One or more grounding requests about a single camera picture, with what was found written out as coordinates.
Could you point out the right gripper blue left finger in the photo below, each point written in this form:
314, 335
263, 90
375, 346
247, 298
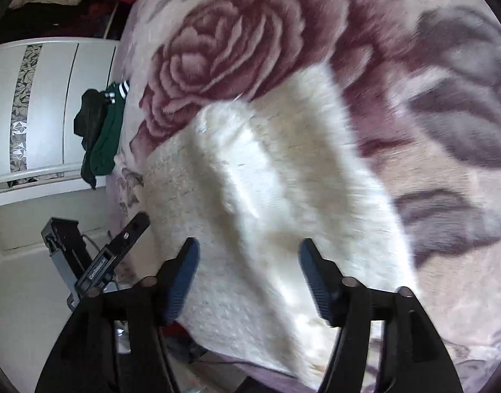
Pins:
183, 268

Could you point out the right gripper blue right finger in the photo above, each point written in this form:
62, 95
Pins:
324, 280

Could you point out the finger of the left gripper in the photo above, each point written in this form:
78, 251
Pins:
121, 244

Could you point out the white fluffy garment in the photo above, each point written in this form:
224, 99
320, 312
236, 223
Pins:
250, 181

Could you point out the dark green garment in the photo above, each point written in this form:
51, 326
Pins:
99, 161

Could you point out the white wardrobe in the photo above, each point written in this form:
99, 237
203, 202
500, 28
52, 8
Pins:
41, 85

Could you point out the black garment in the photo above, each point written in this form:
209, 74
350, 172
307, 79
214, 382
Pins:
89, 121

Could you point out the floral rose blanket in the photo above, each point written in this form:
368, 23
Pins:
372, 127

